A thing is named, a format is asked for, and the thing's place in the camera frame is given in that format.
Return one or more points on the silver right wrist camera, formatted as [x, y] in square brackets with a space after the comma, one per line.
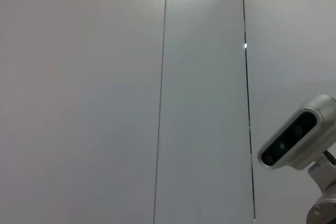
[291, 137]

